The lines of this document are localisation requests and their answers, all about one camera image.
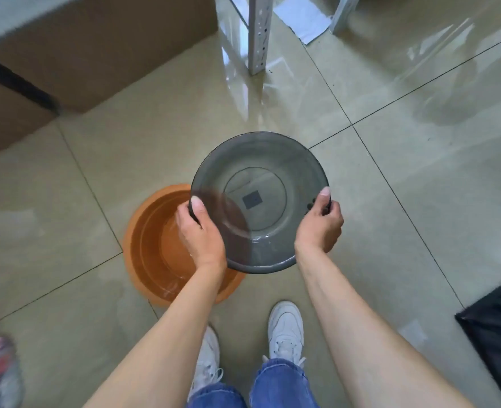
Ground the person's right hand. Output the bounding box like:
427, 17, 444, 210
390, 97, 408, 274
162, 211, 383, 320
294, 187, 344, 260

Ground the person's left hand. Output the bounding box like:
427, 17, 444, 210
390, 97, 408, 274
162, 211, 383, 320
176, 195, 227, 272

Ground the grey transparent plastic basin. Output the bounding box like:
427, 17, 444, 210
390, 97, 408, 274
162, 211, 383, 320
188, 131, 332, 275

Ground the person's left forearm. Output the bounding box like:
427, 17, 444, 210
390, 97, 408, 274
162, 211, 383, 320
82, 263, 227, 408

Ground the person's right forearm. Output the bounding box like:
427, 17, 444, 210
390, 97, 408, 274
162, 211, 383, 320
295, 244, 476, 408

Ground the orange plastic basin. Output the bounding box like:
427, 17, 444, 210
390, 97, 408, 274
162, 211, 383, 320
123, 184, 246, 307

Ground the white right sneaker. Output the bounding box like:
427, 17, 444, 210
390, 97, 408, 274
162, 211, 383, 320
262, 301, 306, 369

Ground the white sneaker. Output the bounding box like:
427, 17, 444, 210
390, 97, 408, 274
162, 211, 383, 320
262, 301, 306, 369
188, 325, 224, 402

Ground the white left sneaker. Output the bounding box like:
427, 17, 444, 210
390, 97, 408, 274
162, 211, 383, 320
188, 325, 224, 402

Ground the white perforated metal rack leg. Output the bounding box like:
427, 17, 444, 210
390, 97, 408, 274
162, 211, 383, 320
247, 0, 273, 76
329, 0, 363, 35

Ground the white paper sheet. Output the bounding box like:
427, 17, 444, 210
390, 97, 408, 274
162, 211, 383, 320
273, 0, 333, 45

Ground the blue jeans left leg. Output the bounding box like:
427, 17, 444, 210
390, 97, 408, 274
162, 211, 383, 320
187, 382, 248, 408

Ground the blue jeans leg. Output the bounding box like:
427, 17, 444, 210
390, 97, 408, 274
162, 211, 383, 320
187, 382, 248, 408
250, 358, 320, 408

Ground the blue jeans right leg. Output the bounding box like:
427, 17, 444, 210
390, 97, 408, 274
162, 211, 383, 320
250, 358, 320, 408

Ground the brown cardboard box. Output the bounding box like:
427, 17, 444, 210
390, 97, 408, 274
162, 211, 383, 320
0, 0, 219, 163

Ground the black bag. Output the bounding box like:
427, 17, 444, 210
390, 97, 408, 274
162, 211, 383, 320
455, 272, 501, 408

